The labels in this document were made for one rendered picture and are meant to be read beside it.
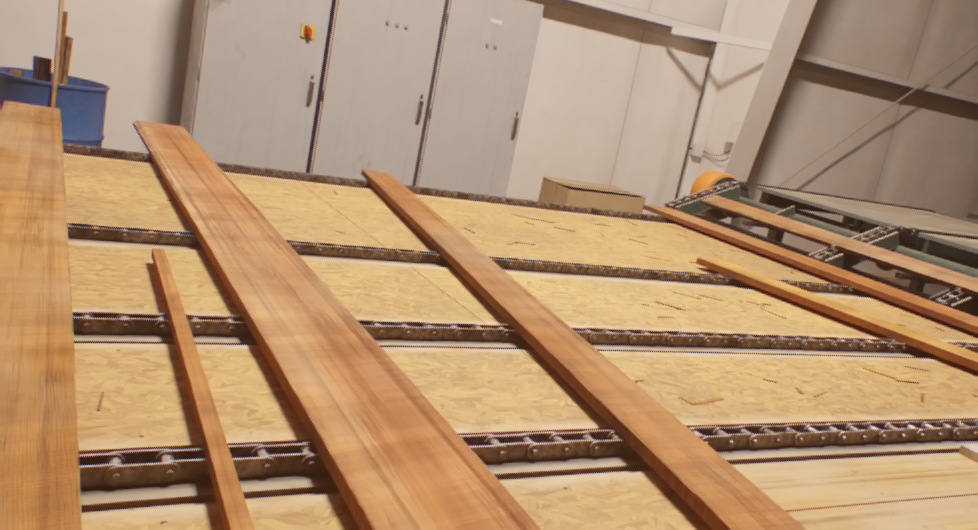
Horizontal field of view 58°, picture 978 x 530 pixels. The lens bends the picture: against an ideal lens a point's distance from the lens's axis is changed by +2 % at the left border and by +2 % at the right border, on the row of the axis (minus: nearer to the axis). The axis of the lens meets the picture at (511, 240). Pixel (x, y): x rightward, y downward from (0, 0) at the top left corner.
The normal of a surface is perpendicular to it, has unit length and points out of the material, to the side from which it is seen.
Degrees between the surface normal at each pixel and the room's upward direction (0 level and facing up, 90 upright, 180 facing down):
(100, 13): 88
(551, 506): 0
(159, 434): 0
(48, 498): 0
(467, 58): 90
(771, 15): 90
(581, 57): 87
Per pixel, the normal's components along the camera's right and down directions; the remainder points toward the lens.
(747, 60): -0.86, -0.08
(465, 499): 0.20, -0.96
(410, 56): 0.47, 0.26
